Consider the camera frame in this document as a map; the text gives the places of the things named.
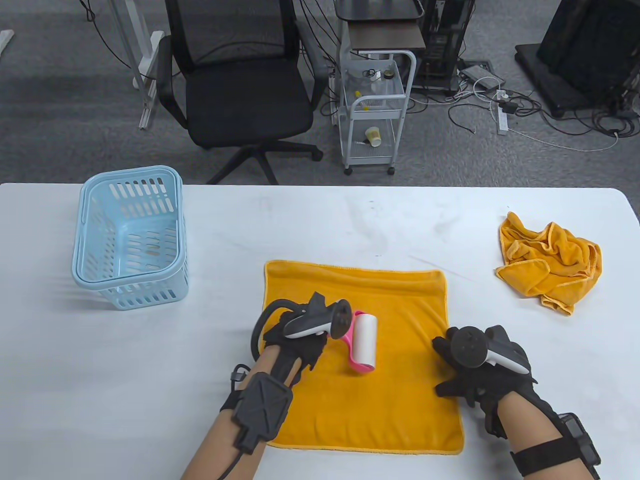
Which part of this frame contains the person's right hand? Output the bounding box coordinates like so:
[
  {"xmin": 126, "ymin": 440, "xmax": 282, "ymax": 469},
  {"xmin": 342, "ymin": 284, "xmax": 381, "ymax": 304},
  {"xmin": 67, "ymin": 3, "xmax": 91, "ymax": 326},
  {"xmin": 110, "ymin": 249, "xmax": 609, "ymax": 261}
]
[{"xmin": 432, "ymin": 325, "xmax": 538, "ymax": 417}]

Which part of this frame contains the person's left hand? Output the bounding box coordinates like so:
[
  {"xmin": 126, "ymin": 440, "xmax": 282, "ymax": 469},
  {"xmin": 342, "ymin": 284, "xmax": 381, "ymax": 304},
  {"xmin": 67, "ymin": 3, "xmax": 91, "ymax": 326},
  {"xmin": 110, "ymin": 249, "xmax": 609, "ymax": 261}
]
[{"xmin": 262, "ymin": 310, "xmax": 349, "ymax": 386}]

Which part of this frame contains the pink lint roller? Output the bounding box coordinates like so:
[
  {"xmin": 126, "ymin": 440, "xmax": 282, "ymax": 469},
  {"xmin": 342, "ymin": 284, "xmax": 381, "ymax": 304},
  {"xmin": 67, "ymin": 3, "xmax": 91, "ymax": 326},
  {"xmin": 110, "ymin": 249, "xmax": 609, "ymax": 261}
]
[{"xmin": 327, "ymin": 310, "xmax": 378, "ymax": 375}]

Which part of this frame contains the orange square towel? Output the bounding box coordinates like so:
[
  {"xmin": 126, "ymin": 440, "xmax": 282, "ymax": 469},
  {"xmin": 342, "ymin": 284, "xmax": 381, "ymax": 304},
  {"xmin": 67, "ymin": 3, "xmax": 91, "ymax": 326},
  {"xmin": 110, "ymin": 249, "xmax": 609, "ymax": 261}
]
[
  {"xmin": 264, "ymin": 260, "xmax": 465, "ymax": 456},
  {"xmin": 496, "ymin": 211, "xmax": 603, "ymax": 316}
]

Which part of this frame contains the person's right forearm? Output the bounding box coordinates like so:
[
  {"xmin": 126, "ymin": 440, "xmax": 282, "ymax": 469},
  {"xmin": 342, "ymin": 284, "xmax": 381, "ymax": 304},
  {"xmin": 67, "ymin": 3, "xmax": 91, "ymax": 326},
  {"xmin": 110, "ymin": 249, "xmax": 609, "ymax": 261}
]
[{"xmin": 495, "ymin": 392, "xmax": 601, "ymax": 480}]

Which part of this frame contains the person's left forearm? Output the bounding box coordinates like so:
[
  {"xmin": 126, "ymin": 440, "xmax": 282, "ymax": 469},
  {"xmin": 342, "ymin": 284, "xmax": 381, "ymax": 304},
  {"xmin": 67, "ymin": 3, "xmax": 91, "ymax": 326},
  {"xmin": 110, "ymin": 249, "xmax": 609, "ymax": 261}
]
[{"xmin": 180, "ymin": 345, "xmax": 301, "ymax": 480}]

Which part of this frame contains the grey left hand controller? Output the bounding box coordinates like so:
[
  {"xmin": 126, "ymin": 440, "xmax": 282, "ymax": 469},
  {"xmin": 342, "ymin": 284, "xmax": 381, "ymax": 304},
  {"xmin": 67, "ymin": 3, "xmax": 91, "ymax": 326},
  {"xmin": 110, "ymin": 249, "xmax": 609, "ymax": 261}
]
[{"xmin": 250, "ymin": 292, "xmax": 352, "ymax": 361}]

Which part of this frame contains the grey hand controller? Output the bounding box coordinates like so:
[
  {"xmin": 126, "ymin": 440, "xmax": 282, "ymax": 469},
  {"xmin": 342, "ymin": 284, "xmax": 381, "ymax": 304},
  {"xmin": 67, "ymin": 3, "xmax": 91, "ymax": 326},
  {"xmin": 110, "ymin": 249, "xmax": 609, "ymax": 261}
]
[
  {"xmin": 450, "ymin": 326, "xmax": 531, "ymax": 376},
  {"xmin": 250, "ymin": 292, "xmax": 352, "ymax": 361}
]

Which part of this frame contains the grey right hand controller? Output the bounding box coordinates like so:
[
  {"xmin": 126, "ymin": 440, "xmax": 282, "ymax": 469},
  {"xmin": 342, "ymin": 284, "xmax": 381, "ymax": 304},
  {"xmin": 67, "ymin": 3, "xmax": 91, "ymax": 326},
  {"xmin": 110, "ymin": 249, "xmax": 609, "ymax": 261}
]
[{"xmin": 450, "ymin": 326, "xmax": 531, "ymax": 376}]

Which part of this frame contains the light blue plastic basket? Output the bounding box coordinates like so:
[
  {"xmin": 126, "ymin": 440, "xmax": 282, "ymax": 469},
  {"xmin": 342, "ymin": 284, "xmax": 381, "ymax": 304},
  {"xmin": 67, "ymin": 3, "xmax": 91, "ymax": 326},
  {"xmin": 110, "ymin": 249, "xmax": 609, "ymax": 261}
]
[{"xmin": 72, "ymin": 165, "xmax": 190, "ymax": 311}]

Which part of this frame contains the black mesh office chair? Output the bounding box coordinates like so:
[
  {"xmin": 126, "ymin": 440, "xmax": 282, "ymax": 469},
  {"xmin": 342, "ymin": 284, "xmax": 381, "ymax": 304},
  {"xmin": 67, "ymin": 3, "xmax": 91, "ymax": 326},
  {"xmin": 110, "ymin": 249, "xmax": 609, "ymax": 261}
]
[{"xmin": 156, "ymin": 0, "xmax": 331, "ymax": 186}]

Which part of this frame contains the brown shelf board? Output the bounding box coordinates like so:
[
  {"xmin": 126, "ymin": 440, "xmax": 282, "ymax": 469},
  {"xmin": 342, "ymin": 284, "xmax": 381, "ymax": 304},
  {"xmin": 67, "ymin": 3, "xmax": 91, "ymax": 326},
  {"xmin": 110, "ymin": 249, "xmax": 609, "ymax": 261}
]
[{"xmin": 347, "ymin": 22, "xmax": 427, "ymax": 52}]

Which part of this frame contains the black computer tower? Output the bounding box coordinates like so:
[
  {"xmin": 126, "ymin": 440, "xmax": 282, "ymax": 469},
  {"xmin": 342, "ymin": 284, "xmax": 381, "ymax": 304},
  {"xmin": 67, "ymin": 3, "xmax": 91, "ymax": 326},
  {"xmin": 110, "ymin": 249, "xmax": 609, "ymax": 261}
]
[{"xmin": 415, "ymin": 0, "xmax": 476, "ymax": 97}]

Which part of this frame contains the black tray shelf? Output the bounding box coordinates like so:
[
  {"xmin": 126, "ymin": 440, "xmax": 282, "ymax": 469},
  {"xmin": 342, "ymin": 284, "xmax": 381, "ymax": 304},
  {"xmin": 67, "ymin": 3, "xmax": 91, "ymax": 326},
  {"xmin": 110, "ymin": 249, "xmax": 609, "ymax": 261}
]
[{"xmin": 334, "ymin": 0, "xmax": 426, "ymax": 22}]

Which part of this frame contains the large black display stand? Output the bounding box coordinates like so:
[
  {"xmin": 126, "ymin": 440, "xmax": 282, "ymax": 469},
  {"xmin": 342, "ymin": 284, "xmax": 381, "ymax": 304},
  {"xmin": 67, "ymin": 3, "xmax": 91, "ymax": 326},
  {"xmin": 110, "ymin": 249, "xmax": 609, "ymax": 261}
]
[{"xmin": 515, "ymin": 0, "xmax": 640, "ymax": 119}]

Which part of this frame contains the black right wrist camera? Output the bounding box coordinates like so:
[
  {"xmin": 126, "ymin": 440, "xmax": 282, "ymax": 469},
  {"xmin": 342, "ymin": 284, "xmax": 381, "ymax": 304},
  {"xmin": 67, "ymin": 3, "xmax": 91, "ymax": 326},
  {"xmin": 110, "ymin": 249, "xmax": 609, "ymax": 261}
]
[{"xmin": 510, "ymin": 413, "xmax": 602, "ymax": 478}]

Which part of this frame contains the white rolling wire cart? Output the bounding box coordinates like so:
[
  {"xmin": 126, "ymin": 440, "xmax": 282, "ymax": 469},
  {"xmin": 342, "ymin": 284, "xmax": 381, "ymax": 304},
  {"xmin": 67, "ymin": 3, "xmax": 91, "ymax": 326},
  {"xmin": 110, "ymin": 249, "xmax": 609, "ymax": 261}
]
[{"xmin": 338, "ymin": 49, "xmax": 417, "ymax": 176}]

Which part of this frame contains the long white cable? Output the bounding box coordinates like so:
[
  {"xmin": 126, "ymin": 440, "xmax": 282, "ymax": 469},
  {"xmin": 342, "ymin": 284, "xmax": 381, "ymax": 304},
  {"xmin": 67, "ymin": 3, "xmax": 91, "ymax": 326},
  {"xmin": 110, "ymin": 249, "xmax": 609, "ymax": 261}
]
[{"xmin": 507, "ymin": 126, "xmax": 621, "ymax": 153}]

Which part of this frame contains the white desk leg frame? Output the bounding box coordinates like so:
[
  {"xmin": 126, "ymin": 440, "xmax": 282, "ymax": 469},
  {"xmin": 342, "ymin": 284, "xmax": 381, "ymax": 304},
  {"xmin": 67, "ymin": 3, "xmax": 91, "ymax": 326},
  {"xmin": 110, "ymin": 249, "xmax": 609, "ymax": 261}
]
[{"xmin": 107, "ymin": 0, "xmax": 166, "ymax": 131}]

